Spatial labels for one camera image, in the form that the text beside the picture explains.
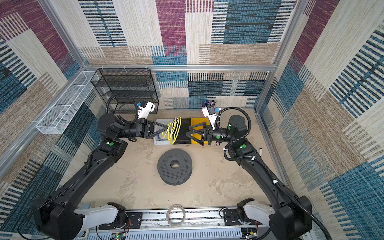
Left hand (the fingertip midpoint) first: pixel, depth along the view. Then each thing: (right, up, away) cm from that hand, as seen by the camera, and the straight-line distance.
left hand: (165, 129), depth 55 cm
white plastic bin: (-14, -9, +47) cm, 50 cm away
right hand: (+8, -2, +7) cm, 11 cm away
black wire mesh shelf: (-29, +31, +50) cm, 66 cm away
